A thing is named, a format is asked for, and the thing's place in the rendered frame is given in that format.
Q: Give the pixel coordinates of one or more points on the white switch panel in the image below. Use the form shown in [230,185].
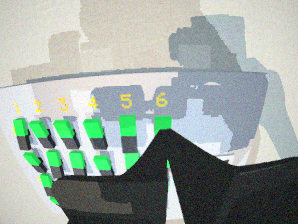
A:
[100,125]

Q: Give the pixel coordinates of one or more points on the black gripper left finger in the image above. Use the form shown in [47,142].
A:
[142,192]

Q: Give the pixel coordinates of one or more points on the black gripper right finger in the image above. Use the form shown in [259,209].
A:
[207,187]

